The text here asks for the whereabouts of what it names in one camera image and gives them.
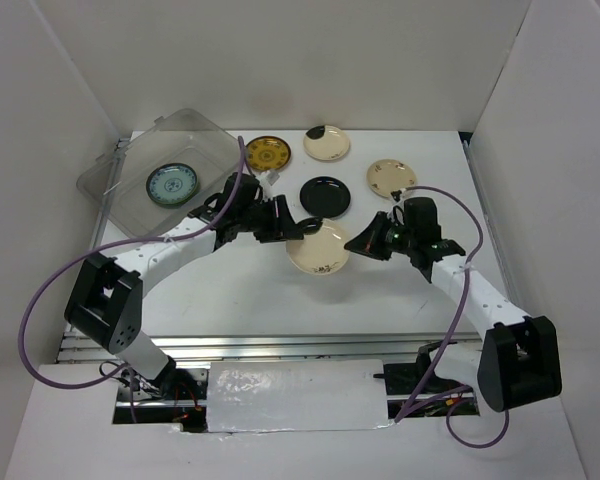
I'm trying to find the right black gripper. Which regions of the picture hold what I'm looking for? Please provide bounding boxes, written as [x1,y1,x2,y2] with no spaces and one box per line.
[345,210,417,261]

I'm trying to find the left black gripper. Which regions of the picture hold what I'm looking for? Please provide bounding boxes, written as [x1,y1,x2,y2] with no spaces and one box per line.
[236,194,303,244]

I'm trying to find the black glossy plate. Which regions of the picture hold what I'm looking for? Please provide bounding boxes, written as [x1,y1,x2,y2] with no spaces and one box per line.
[299,176,351,219]

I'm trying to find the cream plate with brown motifs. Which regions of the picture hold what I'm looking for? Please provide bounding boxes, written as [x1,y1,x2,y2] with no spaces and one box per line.
[366,159,417,199]

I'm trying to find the lime green plate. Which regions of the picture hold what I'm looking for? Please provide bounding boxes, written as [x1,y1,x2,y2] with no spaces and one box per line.
[146,162,202,209]

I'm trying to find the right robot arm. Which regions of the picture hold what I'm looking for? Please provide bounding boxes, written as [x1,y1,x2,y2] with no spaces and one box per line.
[345,197,562,412]

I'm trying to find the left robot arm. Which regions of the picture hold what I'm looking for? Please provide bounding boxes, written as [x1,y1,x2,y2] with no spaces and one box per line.
[64,174,321,399]

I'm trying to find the clear plastic bin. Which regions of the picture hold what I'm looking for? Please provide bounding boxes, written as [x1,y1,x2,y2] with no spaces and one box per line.
[77,109,241,237]

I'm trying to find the yellow patterned plate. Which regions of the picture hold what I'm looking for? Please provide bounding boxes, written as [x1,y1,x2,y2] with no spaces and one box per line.
[246,135,292,172]

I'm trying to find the cream plate with black patch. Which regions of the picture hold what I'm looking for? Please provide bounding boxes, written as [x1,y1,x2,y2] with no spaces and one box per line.
[303,125,350,162]

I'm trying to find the white cover panel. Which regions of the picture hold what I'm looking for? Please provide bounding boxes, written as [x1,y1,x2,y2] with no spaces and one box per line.
[206,359,390,433]

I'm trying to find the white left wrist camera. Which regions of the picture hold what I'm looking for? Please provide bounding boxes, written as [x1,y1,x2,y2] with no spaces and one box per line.
[259,169,280,186]

